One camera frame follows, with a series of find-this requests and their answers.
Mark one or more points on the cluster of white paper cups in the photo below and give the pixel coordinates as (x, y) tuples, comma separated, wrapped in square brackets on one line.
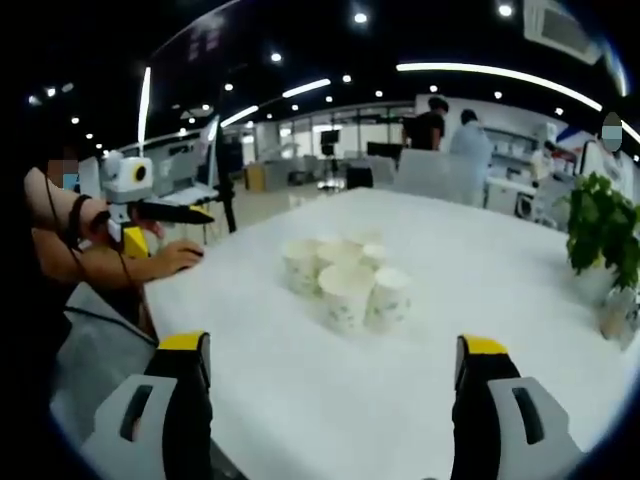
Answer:
[(345, 295)]

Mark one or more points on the white upright light bar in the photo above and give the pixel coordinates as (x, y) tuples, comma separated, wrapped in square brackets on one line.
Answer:
[(144, 110)]

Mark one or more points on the yellow cabinet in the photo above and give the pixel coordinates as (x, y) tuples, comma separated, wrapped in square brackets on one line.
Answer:
[(255, 178)]

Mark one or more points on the person's dark clothed body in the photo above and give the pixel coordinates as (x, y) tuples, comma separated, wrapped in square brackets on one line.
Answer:
[(25, 300)]

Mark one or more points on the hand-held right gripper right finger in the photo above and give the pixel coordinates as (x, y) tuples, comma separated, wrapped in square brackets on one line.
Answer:
[(480, 400)]

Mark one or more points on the black chair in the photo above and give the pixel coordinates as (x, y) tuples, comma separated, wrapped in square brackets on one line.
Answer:
[(359, 177)]

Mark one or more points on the black monitor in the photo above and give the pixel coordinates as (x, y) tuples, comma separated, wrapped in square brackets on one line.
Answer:
[(384, 150)]

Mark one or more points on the black wristband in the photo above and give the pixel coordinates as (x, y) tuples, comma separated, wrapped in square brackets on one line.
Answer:
[(80, 220)]

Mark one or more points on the round ceiling downlights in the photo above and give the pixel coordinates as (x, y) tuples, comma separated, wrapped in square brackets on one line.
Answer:
[(360, 18)]

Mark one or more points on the black stand pole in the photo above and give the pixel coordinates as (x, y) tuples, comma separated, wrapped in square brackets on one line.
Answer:
[(226, 175)]

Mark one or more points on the person's left hand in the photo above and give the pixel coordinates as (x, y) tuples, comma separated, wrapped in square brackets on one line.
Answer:
[(156, 232)]

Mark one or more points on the long curved ceiling light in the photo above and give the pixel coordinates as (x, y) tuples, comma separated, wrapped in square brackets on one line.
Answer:
[(500, 75)]

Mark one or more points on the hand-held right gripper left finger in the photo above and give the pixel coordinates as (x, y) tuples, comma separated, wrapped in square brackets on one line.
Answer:
[(185, 400)]

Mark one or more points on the white table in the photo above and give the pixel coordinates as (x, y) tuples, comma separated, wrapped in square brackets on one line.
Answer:
[(310, 400)]

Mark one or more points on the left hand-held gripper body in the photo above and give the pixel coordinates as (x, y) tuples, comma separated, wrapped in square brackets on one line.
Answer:
[(125, 187)]

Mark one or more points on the green potted plant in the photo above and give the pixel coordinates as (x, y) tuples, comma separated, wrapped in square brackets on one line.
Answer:
[(605, 225)]

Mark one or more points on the black screen on stand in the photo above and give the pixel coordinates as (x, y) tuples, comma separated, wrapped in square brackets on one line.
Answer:
[(330, 142)]

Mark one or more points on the small pale container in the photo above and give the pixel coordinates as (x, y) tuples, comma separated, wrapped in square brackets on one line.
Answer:
[(617, 315)]

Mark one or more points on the short ceiling light strip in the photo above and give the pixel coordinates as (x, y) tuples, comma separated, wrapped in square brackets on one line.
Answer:
[(306, 88), (240, 116)]

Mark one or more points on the ceiling air conditioner unit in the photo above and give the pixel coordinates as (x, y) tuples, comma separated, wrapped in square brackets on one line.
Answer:
[(560, 27)]

